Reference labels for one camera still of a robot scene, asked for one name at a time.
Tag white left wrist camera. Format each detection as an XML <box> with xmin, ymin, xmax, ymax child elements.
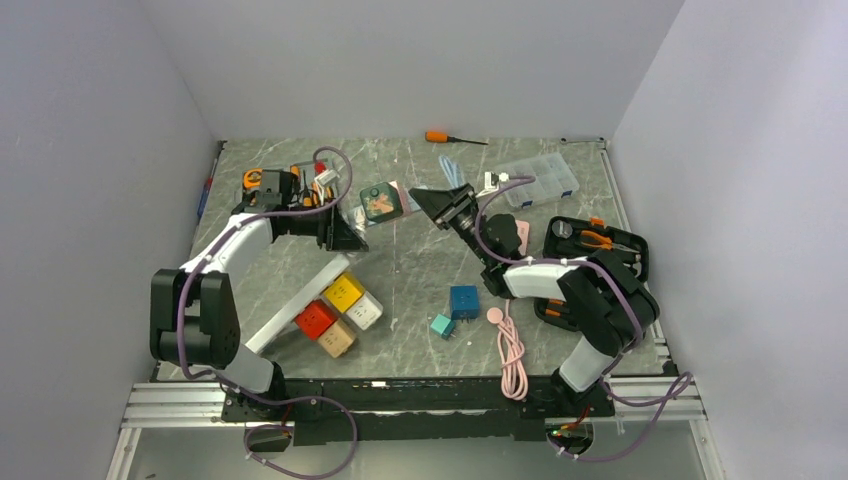
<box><xmin>312</xmin><ymin>160</ymin><xmax>339</xmax><ymax>203</ymax></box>

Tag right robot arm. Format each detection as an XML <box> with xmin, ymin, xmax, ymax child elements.
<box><xmin>409</xmin><ymin>184</ymin><xmax>660</xmax><ymax>415</ymax></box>

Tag yellow cube socket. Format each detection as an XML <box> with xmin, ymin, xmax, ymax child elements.
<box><xmin>322</xmin><ymin>271</ymin><xmax>366</xmax><ymax>314</ymax></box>

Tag teal plug adapter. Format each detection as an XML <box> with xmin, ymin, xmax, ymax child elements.
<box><xmin>429</xmin><ymin>314</ymin><xmax>456</xmax><ymax>340</ymax></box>

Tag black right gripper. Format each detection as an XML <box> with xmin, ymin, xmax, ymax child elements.
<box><xmin>408</xmin><ymin>184</ymin><xmax>492</xmax><ymax>265</ymax></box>

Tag beige cube socket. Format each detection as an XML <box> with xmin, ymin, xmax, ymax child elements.
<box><xmin>316</xmin><ymin>319</ymin><xmax>357</xmax><ymax>358</ymax></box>

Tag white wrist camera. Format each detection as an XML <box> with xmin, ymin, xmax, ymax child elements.
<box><xmin>312</xmin><ymin>160</ymin><xmax>339</xmax><ymax>203</ymax></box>
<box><xmin>480</xmin><ymin>171</ymin><xmax>510</xmax><ymax>195</ymax></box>

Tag orange handled screwdriver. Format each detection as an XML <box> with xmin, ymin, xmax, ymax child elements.
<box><xmin>425</xmin><ymin>131</ymin><xmax>488</xmax><ymax>146</ymax></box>

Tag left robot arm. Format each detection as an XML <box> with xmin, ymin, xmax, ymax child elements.
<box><xmin>149</xmin><ymin>207</ymin><xmax>369</xmax><ymax>420</ymax></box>

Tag black plastic tool case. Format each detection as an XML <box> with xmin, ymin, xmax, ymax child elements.
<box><xmin>533</xmin><ymin>215</ymin><xmax>651</xmax><ymax>333</ymax></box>

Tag white cube socket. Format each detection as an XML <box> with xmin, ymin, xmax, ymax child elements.
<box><xmin>345</xmin><ymin>291</ymin><xmax>383</xmax><ymax>330</ymax></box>

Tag clear plastic organizer box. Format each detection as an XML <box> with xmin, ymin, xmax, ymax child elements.
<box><xmin>494</xmin><ymin>152</ymin><xmax>580</xmax><ymax>209</ymax></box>

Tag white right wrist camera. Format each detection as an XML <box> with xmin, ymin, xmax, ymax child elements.
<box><xmin>480</xmin><ymin>171</ymin><xmax>510</xmax><ymax>195</ymax></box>

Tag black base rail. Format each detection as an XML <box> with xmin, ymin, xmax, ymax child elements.
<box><xmin>221</xmin><ymin>376</ymin><xmax>615</xmax><ymax>446</ymax></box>

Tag white power strip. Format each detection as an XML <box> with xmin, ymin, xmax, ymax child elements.
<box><xmin>245</xmin><ymin>254</ymin><xmax>351</xmax><ymax>354</ymax></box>

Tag red cube socket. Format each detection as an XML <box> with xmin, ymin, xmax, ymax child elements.
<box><xmin>294</xmin><ymin>299</ymin><xmax>338</xmax><ymax>341</ymax></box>

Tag orange handled pliers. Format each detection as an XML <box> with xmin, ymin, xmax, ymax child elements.
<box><xmin>578</xmin><ymin>229</ymin><xmax>642</xmax><ymax>259</ymax></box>

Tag blue cube socket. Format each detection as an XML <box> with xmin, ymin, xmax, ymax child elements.
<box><xmin>449</xmin><ymin>285</ymin><xmax>481</xmax><ymax>321</ymax></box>

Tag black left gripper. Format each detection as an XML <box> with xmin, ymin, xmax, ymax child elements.
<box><xmin>282</xmin><ymin>197</ymin><xmax>368</xmax><ymax>252</ymax></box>

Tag pink cube socket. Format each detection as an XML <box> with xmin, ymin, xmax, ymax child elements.
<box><xmin>390</xmin><ymin>181</ymin><xmax>414</xmax><ymax>216</ymax></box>

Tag pink power cable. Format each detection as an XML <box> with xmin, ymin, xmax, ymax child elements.
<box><xmin>486</xmin><ymin>301</ymin><xmax>530</xmax><ymax>403</ymax></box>

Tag dark green cube socket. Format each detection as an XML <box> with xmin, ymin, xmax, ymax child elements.
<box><xmin>359</xmin><ymin>182</ymin><xmax>404</xmax><ymax>224</ymax></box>

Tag grey tool tray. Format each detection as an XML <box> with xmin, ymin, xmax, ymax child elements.
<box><xmin>232</xmin><ymin>161</ymin><xmax>326</xmax><ymax>214</ymax></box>

